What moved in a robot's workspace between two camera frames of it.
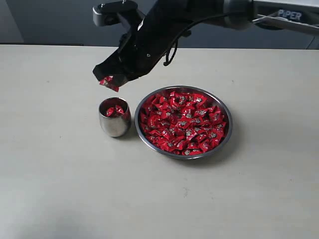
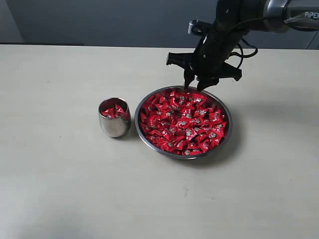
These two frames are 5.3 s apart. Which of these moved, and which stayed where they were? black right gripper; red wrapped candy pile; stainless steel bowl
Moved: black right gripper
Stayed: stainless steel bowl; red wrapped candy pile
